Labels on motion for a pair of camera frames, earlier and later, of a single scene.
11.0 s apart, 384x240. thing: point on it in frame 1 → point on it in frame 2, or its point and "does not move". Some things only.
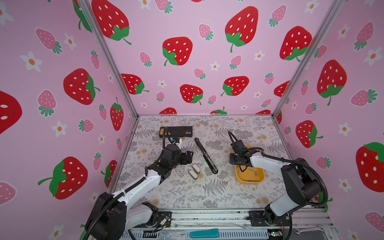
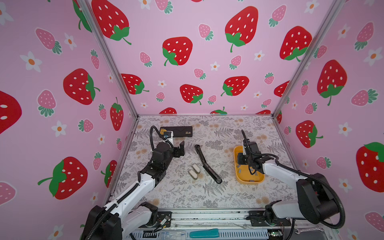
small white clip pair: (193, 174) does not move
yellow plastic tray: (251, 175) does not move
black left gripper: (184, 160) → (176, 154)
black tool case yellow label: (177, 131) does not move
